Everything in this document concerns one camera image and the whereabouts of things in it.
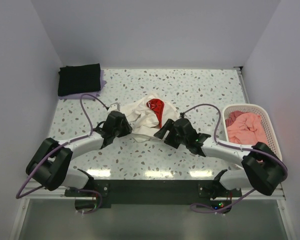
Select white t shirt red print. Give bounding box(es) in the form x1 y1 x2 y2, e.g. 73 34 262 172
120 93 180 143

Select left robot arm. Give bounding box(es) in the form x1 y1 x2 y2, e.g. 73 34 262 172
25 111 132 196

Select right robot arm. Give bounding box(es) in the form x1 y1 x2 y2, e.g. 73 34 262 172
154 118 288 197

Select folded purple t shirt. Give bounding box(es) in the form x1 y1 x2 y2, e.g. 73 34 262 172
58 69 107 100

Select pink t shirt in basket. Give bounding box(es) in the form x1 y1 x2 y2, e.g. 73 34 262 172
225 110 268 145

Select folded black t shirt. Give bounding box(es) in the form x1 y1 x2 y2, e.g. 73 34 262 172
57 63 101 95

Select white plastic laundry basket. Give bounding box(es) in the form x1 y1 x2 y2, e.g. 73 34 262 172
222 103 283 161

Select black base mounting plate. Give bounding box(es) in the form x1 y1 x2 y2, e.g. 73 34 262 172
64 180 242 210

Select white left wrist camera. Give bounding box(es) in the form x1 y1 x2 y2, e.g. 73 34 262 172
107 102 121 113

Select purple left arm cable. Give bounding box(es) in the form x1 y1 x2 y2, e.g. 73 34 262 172
15 93 111 200

